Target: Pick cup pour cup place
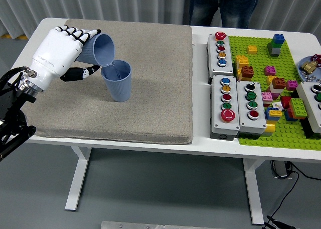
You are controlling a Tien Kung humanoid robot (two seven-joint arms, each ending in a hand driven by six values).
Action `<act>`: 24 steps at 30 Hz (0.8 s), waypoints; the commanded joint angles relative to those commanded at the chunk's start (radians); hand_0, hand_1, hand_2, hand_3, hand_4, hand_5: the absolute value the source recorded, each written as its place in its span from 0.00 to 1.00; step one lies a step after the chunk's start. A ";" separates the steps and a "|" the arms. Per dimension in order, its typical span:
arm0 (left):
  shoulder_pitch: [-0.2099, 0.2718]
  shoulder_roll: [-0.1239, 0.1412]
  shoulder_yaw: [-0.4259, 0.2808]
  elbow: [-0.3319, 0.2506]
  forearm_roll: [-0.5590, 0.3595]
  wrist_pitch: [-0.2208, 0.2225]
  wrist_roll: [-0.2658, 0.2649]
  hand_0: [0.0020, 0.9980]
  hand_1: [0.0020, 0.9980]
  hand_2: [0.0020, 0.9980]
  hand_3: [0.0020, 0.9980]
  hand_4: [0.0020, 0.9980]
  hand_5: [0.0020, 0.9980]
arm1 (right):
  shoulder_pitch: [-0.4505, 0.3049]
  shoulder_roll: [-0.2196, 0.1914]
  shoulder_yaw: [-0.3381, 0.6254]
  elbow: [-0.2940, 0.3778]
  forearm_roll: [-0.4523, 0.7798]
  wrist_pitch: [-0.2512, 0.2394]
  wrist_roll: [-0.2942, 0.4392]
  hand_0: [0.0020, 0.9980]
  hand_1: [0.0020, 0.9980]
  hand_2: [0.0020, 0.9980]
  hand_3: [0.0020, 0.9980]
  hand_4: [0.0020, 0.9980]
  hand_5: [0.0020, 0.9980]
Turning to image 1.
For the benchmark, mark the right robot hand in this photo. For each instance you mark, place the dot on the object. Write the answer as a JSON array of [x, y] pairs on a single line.
[[276, 225]]

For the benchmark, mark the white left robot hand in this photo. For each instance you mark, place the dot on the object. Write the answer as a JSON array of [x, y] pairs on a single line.
[[57, 53]]

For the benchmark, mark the blue ribbed plastic cup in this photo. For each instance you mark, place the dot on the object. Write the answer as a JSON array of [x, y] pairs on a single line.
[[120, 88], [86, 54]]

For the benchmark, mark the white table leg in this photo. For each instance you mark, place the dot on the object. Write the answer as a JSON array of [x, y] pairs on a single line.
[[253, 191], [77, 178]]

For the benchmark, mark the grey power strip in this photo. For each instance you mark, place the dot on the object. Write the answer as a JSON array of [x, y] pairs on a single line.
[[279, 170]]

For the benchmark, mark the white pleated curtain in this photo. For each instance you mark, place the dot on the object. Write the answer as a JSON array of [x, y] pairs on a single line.
[[100, 3]]

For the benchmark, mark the grey-brown fabric mat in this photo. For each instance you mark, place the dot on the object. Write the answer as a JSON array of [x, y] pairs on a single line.
[[138, 88]]

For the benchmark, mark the yellow round toy block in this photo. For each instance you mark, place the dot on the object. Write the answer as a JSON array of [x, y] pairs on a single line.
[[269, 127]]

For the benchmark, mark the four-button box black selector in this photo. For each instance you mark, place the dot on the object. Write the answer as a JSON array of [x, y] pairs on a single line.
[[260, 124]]

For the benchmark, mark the blue toy block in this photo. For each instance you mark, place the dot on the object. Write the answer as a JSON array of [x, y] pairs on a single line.
[[268, 115], [279, 38]]

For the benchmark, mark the five-button box large red mushroom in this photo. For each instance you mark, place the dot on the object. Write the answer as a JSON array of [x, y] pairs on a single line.
[[217, 124]]

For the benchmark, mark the light green toy block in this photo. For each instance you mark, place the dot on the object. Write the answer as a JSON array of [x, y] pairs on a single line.
[[298, 108]]

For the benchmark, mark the small white warning label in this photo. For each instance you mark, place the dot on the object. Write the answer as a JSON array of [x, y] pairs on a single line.
[[277, 105]]

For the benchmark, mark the red toy block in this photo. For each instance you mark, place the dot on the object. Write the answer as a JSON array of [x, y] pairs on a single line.
[[286, 101]]

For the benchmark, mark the white button box black base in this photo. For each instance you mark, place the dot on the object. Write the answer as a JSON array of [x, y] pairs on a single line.
[[307, 103]]

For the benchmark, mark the pink toy block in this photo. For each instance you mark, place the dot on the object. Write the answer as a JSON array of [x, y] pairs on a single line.
[[270, 70], [291, 85], [266, 96]]

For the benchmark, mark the white toy block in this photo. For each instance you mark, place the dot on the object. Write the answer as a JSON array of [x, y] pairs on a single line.
[[273, 89]]

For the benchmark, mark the brown toy block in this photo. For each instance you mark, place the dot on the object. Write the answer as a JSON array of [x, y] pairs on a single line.
[[278, 83], [247, 72]]

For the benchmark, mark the light blue plate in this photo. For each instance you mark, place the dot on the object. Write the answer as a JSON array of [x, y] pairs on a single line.
[[317, 73]]

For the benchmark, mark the brass valve fitting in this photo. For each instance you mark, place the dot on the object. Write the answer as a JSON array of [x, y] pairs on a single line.
[[308, 66]]

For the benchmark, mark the five-button box small red mushroom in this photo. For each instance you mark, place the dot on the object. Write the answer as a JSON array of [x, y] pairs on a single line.
[[227, 68]]

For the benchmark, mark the green studded baseplate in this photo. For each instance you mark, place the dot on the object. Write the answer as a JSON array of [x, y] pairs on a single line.
[[258, 60]]

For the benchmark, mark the red valve handwheel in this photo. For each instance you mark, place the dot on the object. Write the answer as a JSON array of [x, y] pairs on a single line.
[[316, 58]]

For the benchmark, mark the grey toy block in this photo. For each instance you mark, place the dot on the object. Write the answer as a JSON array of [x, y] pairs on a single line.
[[274, 52]]

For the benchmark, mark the person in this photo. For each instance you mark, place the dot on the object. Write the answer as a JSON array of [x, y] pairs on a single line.
[[225, 10]]

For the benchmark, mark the small orange-yellow toy block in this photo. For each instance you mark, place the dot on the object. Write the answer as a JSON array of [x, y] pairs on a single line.
[[252, 49]]

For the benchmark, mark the dark green toy block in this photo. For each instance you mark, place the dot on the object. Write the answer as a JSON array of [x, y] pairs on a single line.
[[273, 45]]

